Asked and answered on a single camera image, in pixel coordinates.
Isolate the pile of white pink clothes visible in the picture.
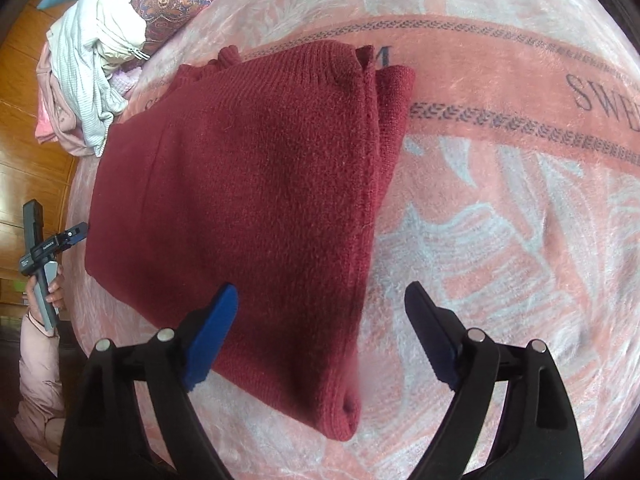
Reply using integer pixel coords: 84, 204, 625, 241
46, 0, 151, 157

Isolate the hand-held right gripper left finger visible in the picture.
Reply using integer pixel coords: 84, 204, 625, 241
57, 284, 238, 480

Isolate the pale pink garment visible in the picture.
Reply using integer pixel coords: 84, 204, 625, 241
34, 42, 98, 157

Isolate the paisley patterned pillow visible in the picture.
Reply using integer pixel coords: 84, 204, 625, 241
131, 0, 237, 56

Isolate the maroon knit sweater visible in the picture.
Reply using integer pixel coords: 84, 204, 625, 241
84, 40, 417, 442

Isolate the small lilac garment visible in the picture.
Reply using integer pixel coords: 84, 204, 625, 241
111, 66, 145, 98

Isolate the person's left hand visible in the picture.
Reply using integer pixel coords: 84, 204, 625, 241
24, 270, 67, 317

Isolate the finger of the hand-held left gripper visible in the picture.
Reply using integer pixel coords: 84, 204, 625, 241
52, 222, 90, 252

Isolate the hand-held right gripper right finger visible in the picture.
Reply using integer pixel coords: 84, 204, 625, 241
404, 282, 585, 480

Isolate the pink floral blanket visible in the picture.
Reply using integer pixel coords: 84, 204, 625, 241
62, 0, 640, 480

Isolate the person's left forearm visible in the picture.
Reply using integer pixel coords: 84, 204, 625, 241
14, 309, 67, 467

